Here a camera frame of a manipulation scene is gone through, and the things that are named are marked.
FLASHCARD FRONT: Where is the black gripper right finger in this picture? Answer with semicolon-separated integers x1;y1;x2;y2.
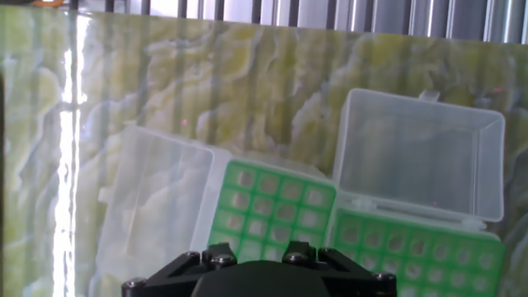
282;241;398;297

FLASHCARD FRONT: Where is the translucent large pipette tip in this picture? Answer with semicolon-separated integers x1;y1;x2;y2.
238;239;265;262

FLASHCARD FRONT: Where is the green rack pipette tip box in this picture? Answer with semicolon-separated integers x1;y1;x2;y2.
88;125;338;297
325;87;507;297

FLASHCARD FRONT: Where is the green marble pattern mat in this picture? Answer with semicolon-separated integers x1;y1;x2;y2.
0;6;528;297

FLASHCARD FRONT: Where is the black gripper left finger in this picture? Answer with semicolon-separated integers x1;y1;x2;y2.
121;242;238;297

